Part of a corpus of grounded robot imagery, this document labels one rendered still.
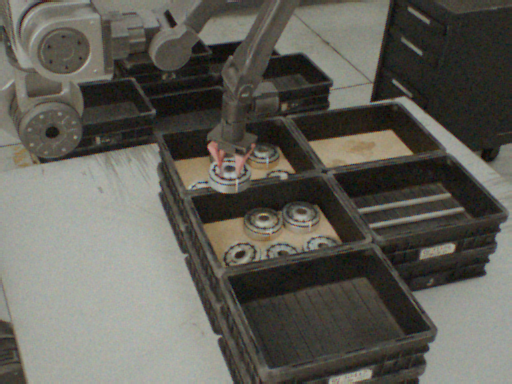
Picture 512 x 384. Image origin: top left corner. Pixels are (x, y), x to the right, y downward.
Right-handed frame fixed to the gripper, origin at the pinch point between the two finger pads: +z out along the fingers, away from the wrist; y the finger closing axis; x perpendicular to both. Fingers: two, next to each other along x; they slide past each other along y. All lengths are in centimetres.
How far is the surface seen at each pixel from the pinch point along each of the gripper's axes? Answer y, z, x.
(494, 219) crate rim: -62, 12, -31
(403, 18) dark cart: 3, 30, -189
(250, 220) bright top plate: -4.3, 19.3, -6.4
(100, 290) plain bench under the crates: 24.2, 35.9, 20.6
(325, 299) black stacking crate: -31.3, 22.3, 7.6
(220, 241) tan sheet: 0.1, 22.4, 1.9
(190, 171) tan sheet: 21.8, 22.4, -21.0
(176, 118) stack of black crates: 76, 67, -107
